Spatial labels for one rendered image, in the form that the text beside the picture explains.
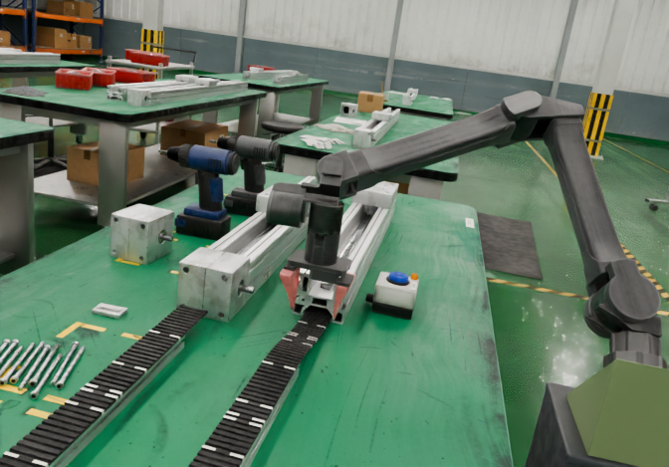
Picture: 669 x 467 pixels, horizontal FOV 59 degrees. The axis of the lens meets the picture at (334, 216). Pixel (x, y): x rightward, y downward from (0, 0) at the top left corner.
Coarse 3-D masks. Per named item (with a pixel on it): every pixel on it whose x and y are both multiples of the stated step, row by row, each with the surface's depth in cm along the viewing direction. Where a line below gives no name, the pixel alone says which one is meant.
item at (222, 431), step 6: (216, 426) 70; (222, 426) 71; (216, 432) 69; (222, 432) 70; (228, 432) 70; (234, 432) 70; (240, 432) 70; (246, 432) 70; (228, 438) 69; (234, 438) 69; (240, 438) 69; (246, 438) 69; (252, 438) 70; (252, 444) 69
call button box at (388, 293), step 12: (384, 276) 118; (384, 288) 114; (396, 288) 113; (408, 288) 114; (372, 300) 118; (384, 300) 114; (396, 300) 114; (408, 300) 113; (384, 312) 115; (396, 312) 114; (408, 312) 114
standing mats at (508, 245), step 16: (480, 224) 488; (496, 224) 495; (512, 224) 502; (528, 224) 508; (496, 240) 449; (512, 240) 455; (528, 240) 461; (496, 256) 411; (512, 256) 416; (528, 256) 421; (512, 272) 385; (528, 272) 387
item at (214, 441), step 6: (210, 438) 68; (216, 438) 68; (222, 438) 69; (204, 444) 68; (210, 444) 67; (216, 444) 67; (222, 444) 68; (228, 444) 68; (234, 444) 68; (240, 444) 68; (246, 444) 68; (228, 450) 67; (234, 450) 67; (240, 450) 67; (246, 450) 67
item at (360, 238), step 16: (352, 208) 156; (384, 208) 160; (352, 224) 150; (368, 224) 144; (384, 224) 158; (352, 240) 139; (368, 240) 131; (352, 256) 120; (368, 256) 132; (304, 272) 108; (352, 272) 111; (304, 288) 110; (320, 288) 112; (352, 288) 113; (304, 304) 109; (320, 304) 109; (336, 320) 109
